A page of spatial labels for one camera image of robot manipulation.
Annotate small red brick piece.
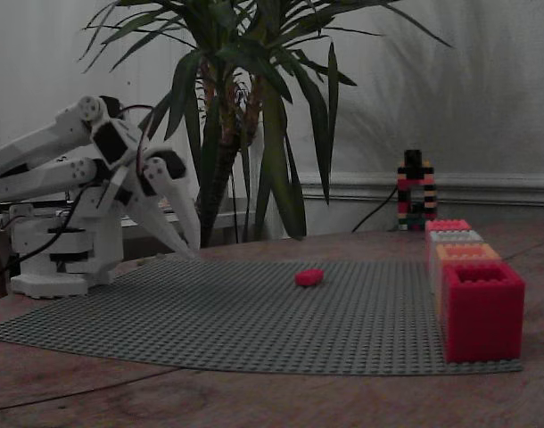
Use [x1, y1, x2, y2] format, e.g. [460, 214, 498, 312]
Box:
[294, 268, 325, 287]

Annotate grey Lego baseplate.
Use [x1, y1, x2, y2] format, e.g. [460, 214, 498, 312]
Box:
[0, 258, 524, 377]

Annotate multicolour brick tower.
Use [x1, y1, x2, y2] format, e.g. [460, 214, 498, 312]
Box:
[396, 149, 436, 232]

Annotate grey lego brick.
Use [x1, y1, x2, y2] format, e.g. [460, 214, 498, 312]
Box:
[426, 230, 485, 295]

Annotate large pink lego brick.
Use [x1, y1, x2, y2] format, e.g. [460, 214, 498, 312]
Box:
[424, 219, 473, 268]

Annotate orange lego brick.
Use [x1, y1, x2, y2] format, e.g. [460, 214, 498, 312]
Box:
[433, 243, 503, 326]

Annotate red lego brick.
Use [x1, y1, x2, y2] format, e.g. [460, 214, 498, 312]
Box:
[442, 262, 526, 363]

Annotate large green palm plant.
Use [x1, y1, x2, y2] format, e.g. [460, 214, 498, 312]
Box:
[78, 0, 454, 249]

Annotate thin black table cable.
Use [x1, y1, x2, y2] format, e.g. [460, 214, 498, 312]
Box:
[0, 365, 184, 414]

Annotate black tower cable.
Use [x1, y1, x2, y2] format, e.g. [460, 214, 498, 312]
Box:
[351, 185, 400, 234]

